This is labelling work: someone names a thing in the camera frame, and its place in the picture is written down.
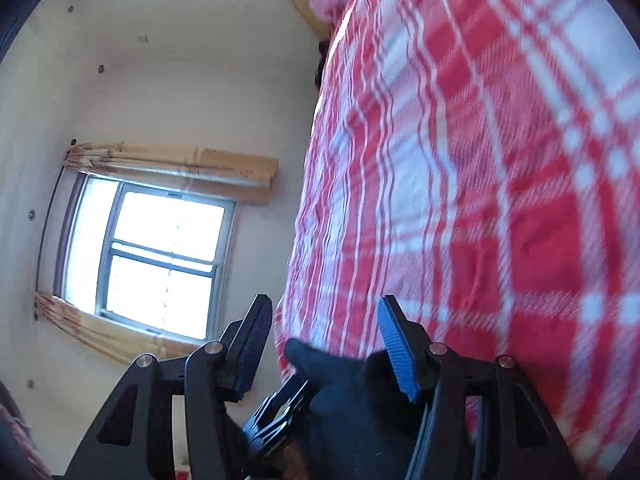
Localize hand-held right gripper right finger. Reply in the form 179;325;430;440
377;295;583;480

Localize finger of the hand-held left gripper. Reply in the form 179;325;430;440
241;377;313;461

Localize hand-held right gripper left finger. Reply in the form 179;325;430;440
62;294;274;480

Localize red plaid blanket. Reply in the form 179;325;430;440
272;0;640;480

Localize yellow curtain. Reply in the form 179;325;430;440
62;141;279;205

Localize black pants with rhinestones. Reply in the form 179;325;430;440
284;337;436;480

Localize grey framed window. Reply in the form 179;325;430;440
62;172;238;341

